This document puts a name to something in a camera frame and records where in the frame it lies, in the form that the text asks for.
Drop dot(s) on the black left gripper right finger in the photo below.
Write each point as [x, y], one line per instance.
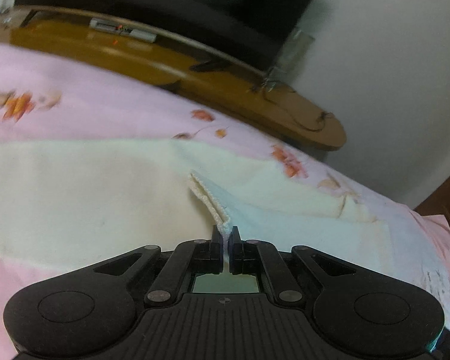
[241, 255]

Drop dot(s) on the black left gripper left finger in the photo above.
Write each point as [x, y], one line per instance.
[208, 256]

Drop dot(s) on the white small cloth garment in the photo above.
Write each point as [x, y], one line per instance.
[67, 204]

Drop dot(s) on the wooden tv stand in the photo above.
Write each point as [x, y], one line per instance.
[180, 69]

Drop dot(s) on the pink floral bed sheet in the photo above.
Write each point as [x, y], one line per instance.
[47, 98]

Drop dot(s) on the silver set-top box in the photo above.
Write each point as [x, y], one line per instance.
[121, 30]

